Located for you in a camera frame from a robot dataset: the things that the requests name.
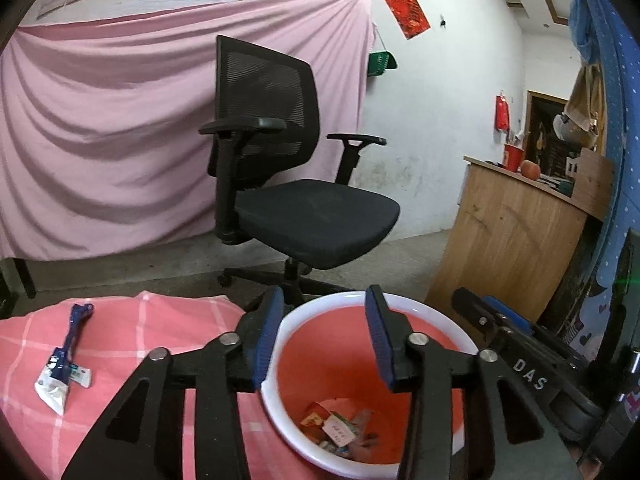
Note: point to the blue white toothbrush package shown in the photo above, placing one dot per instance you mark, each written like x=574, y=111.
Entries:
x=62, y=360

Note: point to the red cup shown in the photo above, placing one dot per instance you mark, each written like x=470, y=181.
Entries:
x=512, y=157

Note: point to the red bucket with white rim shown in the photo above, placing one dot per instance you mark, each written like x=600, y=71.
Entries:
x=325, y=360

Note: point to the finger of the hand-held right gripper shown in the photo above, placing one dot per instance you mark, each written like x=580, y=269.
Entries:
x=475, y=312
x=507, y=312

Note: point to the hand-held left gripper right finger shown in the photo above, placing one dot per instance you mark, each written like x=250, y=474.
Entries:
x=380, y=345

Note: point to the red hanging ornament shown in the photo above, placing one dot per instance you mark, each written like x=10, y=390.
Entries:
x=502, y=112

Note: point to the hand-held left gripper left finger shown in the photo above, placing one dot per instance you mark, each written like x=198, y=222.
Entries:
x=265, y=340

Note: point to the beige hanging bag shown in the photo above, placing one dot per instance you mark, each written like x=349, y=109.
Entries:
x=580, y=105

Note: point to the black office chair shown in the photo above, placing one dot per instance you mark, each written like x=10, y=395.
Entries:
x=310, y=215

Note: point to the pink checked tablecloth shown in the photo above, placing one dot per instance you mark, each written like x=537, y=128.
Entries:
x=125, y=330

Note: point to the red wall poster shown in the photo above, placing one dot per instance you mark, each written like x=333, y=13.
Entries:
x=407, y=14

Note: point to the wooden cabinet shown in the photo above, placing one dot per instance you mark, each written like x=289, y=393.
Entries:
x=510, y=240

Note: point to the orange fruit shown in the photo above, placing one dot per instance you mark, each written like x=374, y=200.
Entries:
x=530, y=169

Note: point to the pink hanging sheet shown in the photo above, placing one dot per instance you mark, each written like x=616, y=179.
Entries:
x=100, y=135

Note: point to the white and green sachet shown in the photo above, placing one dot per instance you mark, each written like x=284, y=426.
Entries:
x=339, y=431

